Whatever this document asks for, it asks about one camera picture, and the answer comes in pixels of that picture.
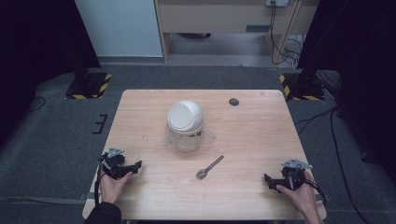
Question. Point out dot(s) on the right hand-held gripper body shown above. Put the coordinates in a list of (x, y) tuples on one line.
[(292, 174)]

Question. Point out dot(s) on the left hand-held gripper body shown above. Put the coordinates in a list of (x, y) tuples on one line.
[(114, 161)]

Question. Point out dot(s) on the metal spoon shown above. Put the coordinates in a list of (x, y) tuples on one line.
[(208, 168)]

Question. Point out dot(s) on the small clear white-lidded trash bin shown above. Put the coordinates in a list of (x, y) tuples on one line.
[(186, 125)]

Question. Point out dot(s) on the person's left hand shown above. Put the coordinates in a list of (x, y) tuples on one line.
[(112, 186)]

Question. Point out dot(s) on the person's right hand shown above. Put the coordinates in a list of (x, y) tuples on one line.
[(301, 199)]

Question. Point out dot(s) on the black stand base with striped tape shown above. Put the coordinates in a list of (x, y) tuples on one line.
[(300, 87), (88, 85)]

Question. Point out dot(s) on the grey grommet in table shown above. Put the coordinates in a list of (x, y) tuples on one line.
[(233, 101)]

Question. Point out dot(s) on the black curtain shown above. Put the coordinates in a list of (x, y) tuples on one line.
[(358, 62), (40, 46)]

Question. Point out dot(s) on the black bracket on floor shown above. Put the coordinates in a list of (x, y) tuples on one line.
[(100, 123)]

